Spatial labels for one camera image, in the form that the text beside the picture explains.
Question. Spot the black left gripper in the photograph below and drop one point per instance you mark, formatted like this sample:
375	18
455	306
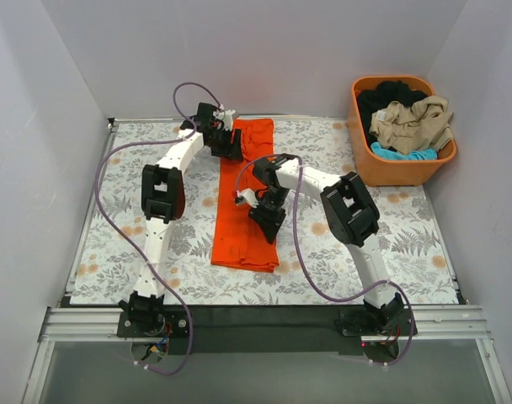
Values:
227	143

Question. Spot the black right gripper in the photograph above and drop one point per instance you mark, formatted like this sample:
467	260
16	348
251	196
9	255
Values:
267	213

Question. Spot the orange t shirt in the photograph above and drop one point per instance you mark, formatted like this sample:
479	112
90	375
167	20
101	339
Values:
238	241

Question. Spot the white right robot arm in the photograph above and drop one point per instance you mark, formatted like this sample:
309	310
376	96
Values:
352	218

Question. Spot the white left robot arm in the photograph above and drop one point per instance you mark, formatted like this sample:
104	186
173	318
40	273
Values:
163	202

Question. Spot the orange plastic laundry basket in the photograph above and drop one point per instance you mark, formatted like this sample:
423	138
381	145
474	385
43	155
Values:
385	167

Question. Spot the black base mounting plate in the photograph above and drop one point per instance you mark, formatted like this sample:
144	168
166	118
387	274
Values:
266	329

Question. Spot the black t shirt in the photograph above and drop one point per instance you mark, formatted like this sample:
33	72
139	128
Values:
369	101

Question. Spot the beige t shirt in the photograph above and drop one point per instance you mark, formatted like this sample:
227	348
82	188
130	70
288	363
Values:
425	125

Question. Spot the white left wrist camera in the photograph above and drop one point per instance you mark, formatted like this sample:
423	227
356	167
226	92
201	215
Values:
225	119

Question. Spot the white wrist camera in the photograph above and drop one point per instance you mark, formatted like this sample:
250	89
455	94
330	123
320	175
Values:
246	197
225	119

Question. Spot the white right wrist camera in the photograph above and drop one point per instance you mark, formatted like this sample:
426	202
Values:
246	197

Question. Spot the aluminium frame rail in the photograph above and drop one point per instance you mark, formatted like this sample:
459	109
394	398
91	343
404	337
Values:
268	354

